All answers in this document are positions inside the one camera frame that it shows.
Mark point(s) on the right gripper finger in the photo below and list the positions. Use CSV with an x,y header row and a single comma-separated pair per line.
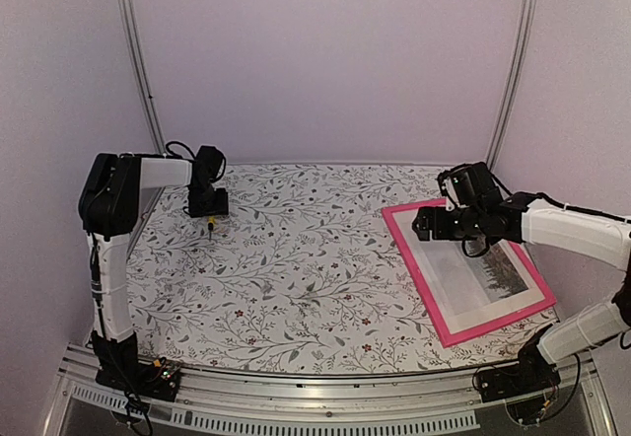
x,y
422,229
425,212

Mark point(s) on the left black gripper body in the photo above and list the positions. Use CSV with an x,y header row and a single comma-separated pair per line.
x,y
207,201

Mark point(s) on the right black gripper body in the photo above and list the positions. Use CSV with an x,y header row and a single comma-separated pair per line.
x,y
468,227

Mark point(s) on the yellow handled screwdriver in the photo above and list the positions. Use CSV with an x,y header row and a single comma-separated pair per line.
x,y
211,226

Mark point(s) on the pink picture frame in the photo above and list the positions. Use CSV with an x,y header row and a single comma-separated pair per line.
x,y
467,297

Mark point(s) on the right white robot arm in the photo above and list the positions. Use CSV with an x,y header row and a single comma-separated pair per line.
x,y
537,219

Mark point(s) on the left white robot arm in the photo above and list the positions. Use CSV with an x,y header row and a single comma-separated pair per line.
x,y
109,208

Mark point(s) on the floral patterned table mat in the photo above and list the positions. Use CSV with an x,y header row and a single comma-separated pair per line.
x,y
302,277

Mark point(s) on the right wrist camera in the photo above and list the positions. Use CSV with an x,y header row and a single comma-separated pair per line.
x,y
447,191

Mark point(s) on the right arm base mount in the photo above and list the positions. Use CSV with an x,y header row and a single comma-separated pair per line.
x,y
528,390

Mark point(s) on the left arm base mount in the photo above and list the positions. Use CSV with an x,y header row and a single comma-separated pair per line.
x,y
158,380

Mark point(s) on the aluminium front rail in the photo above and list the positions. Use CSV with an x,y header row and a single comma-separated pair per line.
x,y
226,402

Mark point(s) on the left aluminium corner post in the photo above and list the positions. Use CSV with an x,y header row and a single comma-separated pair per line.
x,y
132,36

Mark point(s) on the aluminium corner post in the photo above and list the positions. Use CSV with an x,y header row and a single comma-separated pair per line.
x,y
525,21
132,36

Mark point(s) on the right aluminium corner post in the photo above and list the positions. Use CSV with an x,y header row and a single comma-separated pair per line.
x,y
525,21

